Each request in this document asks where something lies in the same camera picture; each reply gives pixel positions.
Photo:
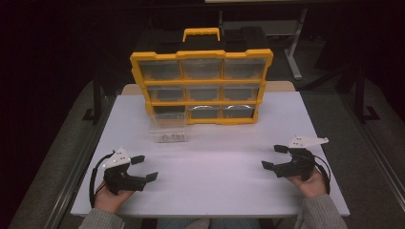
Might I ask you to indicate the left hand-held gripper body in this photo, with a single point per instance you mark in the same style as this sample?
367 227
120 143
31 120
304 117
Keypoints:
119 176

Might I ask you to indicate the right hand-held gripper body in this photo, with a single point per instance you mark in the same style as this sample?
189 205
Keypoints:
299 163

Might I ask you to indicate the clear plastic drawer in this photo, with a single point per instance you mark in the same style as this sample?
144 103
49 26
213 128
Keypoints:
168 127

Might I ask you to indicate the person's left hand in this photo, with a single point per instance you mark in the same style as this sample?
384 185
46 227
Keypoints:
110 200

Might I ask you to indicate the person's right hand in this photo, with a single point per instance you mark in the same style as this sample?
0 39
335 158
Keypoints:
310 187

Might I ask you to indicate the black metal stand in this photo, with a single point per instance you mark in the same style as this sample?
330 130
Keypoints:
96 101
361 95

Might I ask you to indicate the grid of transparent organizer bins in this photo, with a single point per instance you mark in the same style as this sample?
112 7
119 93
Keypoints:
202 68

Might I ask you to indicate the yellow and black organizer case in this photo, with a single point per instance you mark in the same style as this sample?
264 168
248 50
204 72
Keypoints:
203 54

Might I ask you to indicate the white metal desk frame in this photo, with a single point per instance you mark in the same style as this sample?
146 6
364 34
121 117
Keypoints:
294 47

